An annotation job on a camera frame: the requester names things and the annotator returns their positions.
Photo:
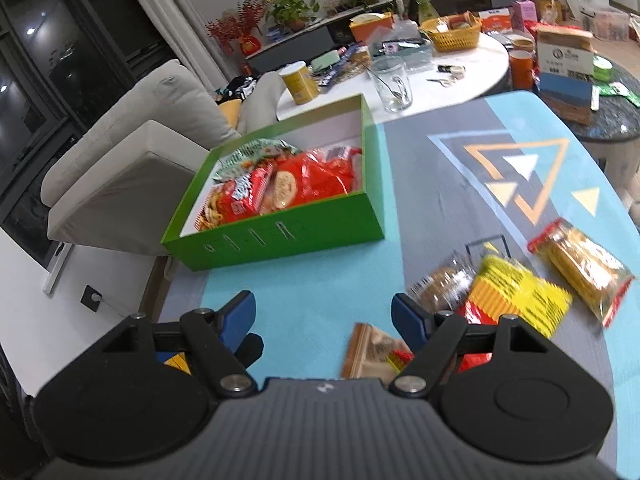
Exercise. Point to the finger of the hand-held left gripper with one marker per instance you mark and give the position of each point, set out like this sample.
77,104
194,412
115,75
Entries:
251,350

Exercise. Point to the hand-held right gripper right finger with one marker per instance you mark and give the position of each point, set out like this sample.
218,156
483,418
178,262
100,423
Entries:
407,317

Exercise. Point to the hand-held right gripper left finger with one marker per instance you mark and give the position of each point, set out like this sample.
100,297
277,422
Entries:
237,320

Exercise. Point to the clear brown bread packet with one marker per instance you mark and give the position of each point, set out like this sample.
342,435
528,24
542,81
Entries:
442,285

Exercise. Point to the green cardboard box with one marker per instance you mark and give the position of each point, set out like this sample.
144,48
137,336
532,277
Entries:
300,230

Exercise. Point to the red yellow striped snack packet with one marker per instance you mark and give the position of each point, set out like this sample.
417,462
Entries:
520,295

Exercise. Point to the red cartoon snack packet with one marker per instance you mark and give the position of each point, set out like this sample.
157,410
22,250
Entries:
245,195

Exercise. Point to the green snack packet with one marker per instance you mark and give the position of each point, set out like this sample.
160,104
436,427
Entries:
250,152

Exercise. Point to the yellow noodle packet red ends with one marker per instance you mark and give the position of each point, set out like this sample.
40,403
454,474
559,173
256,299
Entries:
580,260

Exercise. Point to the brown snack packet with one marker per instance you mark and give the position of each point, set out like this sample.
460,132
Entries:
370,350

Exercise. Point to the red cookie snack packet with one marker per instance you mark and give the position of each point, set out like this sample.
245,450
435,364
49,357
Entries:
320,175

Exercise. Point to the beige sofa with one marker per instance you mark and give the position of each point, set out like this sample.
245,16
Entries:
125,195

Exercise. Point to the yellow cushion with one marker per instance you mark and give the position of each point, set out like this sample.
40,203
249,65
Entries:
230,110

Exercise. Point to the round white table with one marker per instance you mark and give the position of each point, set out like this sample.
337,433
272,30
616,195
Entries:
450,95

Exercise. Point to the clear glass cup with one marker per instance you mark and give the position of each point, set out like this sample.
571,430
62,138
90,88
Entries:
392,90

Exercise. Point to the dark printed cloth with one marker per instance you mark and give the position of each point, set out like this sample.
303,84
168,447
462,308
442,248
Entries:
237,89

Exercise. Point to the scissors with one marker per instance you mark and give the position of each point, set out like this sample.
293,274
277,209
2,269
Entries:
441,80

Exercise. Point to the yellow canister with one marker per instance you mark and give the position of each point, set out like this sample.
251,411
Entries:
300,85

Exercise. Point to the white tape roll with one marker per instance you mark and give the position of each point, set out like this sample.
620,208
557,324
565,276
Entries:
456,72

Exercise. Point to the grey blue plastic bin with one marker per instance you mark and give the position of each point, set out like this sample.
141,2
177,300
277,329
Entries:
415,57

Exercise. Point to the dark blue packet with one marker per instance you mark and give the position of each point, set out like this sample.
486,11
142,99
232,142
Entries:
345,65

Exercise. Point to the mint green box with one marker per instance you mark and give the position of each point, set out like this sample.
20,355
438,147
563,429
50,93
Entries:
326,62

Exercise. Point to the dark marble round table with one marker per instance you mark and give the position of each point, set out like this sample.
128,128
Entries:
615,125

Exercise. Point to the yellow woven basket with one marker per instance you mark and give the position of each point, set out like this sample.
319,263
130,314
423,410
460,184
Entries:
450,37

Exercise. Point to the grey television cabinet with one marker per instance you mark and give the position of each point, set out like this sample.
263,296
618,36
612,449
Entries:
300,42

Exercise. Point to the orange box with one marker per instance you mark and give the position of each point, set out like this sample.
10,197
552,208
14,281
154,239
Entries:
367,32

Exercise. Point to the red flower decoration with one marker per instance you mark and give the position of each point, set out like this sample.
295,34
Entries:
240,25

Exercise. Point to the cardboard carton with label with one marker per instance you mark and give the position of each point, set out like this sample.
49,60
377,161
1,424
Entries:
565,60

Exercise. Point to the flat green packet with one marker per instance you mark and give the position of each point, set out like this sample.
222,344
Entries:
620,94

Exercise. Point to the red white box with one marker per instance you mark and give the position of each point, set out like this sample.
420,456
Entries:
497,20

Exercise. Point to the white curtain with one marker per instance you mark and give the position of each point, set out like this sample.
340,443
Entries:
165,10

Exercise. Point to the pink box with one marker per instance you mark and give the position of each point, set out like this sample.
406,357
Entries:
522,15

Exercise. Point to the dark window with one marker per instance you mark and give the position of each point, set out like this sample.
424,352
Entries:
40,60

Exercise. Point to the clear storage bin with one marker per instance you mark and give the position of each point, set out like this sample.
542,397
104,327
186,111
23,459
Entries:
605,25

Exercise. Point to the black wall socket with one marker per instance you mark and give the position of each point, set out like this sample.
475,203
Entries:
91,299

